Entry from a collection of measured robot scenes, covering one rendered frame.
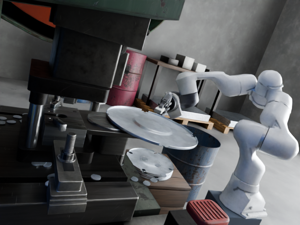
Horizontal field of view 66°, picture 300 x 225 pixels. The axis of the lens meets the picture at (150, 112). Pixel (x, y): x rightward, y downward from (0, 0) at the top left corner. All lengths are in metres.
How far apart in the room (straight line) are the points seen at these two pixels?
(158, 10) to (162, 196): 1.05
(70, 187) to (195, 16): 4.43
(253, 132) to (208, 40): 4.01
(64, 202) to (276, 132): 0.85
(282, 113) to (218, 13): 4.02
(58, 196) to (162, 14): 0.35
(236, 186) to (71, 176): 0.81
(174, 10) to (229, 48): 4.91
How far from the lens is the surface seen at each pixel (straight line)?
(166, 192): 1.30
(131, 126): 0.64
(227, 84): 1.25
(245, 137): 1.05
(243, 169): 1.08
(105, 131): 0.58
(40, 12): 0.90
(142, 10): 0.41
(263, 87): 1.25
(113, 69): 0.53
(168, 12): 0.43
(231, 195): 1.13
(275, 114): 1.13
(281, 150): 1.05
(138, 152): 1.45
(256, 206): 1.20
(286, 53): 5.80
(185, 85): 1.18
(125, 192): 0.52
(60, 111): 0.64
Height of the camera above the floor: 1.00
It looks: 15 degrees down
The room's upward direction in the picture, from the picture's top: 17 degrees clockwise
